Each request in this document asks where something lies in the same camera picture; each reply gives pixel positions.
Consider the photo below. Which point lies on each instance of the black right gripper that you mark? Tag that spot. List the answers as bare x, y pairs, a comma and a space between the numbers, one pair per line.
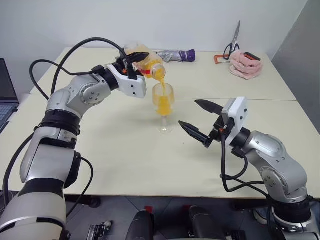
217, 132

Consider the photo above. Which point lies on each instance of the silver purple folded umbrella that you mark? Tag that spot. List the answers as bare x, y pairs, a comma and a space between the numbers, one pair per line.
180, 55

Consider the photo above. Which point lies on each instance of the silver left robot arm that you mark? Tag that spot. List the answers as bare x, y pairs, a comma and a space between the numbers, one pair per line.
75, 95

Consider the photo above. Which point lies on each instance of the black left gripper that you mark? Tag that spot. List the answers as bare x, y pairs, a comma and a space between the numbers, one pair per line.
123, 64

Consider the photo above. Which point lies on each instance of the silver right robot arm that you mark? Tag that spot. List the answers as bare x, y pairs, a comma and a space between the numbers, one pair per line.
270, 150

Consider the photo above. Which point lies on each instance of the orange black hand saw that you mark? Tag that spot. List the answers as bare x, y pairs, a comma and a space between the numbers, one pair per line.
252, 56

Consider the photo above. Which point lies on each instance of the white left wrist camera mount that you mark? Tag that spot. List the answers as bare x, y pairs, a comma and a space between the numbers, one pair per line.
130, 85

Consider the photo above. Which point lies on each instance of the small metal black device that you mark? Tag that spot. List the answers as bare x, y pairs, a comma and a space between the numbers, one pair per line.
100, 230

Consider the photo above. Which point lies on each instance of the grey partition panel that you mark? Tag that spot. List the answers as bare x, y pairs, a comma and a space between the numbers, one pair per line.
300, 57

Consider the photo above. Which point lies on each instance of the pink folded towel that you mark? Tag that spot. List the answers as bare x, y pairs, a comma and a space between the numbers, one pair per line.
245, 67

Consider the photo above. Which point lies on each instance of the blue white sneaker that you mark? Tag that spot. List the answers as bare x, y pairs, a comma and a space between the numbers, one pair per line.
261, 216

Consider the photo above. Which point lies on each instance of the dark rounded shape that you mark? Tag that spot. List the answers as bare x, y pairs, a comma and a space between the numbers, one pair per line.
140, 225
205, 222

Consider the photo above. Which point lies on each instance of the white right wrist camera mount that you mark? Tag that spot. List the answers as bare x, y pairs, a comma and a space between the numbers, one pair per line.
237, 112

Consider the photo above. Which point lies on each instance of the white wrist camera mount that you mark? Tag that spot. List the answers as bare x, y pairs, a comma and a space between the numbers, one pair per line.
130, 85
237, 112

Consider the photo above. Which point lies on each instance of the clear bottle with orange drink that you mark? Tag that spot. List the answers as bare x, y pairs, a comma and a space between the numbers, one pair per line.
153, 63

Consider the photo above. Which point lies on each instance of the clear wine glass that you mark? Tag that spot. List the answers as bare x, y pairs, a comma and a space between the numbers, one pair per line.
163, 105

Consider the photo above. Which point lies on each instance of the dark laptop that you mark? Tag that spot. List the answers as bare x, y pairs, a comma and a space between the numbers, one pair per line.
6, 82

